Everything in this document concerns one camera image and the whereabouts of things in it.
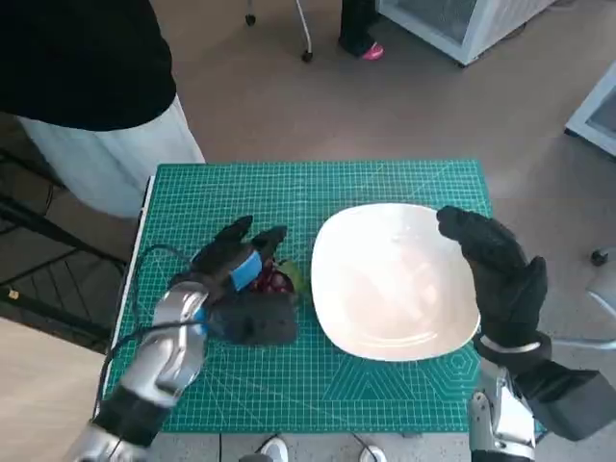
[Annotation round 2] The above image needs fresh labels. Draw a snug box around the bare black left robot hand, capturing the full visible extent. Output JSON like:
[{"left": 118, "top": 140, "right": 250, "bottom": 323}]
[{"left": 190, "top": 216, "right": 290, "bottom": 294}]

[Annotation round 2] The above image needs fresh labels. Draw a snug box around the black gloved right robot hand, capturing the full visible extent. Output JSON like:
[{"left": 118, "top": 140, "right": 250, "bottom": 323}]
[{"left": 436, "top": 205, "right": 550, "bottom": 346}]

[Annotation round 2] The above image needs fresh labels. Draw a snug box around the purple toy grape bunch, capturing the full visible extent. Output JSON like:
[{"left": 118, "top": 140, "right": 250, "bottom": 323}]
[{"left": 249, "top": 256, "right": 310, "bottom": 297}]

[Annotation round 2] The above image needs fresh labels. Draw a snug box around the white square plate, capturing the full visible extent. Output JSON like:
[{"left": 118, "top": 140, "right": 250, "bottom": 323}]
[{"left": 310, "top": 202, "right": 482, "bottom": 362}]

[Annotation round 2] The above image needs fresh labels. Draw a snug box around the green cutting mat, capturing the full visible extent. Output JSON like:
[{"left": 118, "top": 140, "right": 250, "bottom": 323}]
[{"left": 111, "top": 159, "right": 497, "bottom": 433}]

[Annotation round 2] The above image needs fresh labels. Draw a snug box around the grey chair with caster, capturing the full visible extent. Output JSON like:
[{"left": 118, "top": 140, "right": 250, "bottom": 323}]
[{"left": 552, "top": 245, "right": 616, "bottom": 348}]

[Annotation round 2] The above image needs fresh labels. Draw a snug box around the black metal rack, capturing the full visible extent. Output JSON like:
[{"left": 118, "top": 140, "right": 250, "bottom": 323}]
[{"left": 0, "top": 111, "right": 141, "bottom": 341}]

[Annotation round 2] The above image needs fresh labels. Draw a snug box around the white glass-door cabinet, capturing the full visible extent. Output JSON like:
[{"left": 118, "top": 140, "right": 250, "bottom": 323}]
[
  {"left": 374, "top": 0, "right": 560, "bottom": 67},
  {"left": 564, "top": 61, "right": 616, "bottom": 158}
]

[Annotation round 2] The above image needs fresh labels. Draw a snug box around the person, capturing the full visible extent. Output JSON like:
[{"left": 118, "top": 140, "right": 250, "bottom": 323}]
[
  {"left": 0, "top": 0, "right": 208, "bottom": 219},
  {"left": 337, "top": 0, "right": 386, "bottom": 63}
]

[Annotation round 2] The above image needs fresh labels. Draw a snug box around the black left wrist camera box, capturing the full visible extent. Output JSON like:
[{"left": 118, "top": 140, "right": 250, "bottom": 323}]
[{"left": 208, "top": 290, "right": 299, "bottom": 347}]

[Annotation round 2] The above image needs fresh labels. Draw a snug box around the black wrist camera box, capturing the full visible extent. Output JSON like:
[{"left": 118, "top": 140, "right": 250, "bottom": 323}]
[
  {"left": 510, "top": 356, "right": 603, "bottom": 443},
  {"left": 208, "top": 290, "right": 299, "bottom": 347}
]

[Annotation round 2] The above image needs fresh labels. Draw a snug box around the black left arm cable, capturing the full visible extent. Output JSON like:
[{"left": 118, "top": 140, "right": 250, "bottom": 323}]
[{"left": 98, "top": 244, "right": 213, "bottom": 424}]

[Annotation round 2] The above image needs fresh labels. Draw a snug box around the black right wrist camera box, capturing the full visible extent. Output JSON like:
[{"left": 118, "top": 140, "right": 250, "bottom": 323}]
[{"left": 510, "top": 356, "right": 603, "bottom": 443}]

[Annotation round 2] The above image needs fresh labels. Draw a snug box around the white wheeled frame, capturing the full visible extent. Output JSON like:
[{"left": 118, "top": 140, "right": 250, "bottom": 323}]
[{"left": 244, "top": 0, "right": 317, "bottom": 64}]

